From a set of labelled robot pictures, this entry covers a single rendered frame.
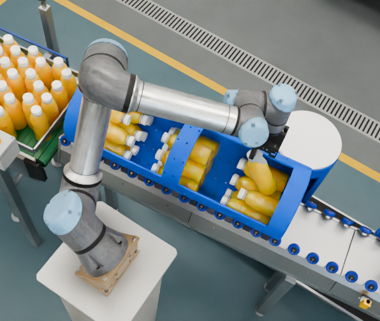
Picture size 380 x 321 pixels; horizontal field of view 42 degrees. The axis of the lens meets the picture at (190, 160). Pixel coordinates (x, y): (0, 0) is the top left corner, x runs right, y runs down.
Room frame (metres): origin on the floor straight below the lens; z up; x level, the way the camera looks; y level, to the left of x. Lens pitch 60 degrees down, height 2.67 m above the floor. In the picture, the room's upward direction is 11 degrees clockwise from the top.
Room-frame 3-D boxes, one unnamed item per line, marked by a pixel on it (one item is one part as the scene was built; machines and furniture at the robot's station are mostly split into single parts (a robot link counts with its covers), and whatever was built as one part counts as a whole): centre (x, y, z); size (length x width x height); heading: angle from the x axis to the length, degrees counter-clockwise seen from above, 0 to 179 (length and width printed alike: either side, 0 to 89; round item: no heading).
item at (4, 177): (0.85, 0.75, 0.50); 0.04 x 0.04 x 1.00; 74
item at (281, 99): (0.86, -0.21, 1.58); 0.09 x 0.08 x 0.11; 100
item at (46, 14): (1.52, 0.74, 0.55); 0.04 x 0.04 x 1.10; 74
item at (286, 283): (0.71, -0.52, 0.31); 0.06 x 0.06 x 0.63; 74
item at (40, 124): (1.01, 0.61, 0.98); 0.07 x 0.07 x 0.17
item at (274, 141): (0.87, -0.23, 1.42); 0.09 x 0.08 x 0.12; 74
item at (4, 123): (0.98, 0.74, 0.98); 0.07 x 0.07 x 0.17
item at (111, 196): (1.12, 0.38, 0.31); 0.06 x 0.06 x 0.63; 74
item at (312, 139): (1.15, -0.45, 1.03); 0.28 x 0.28 x 0.01
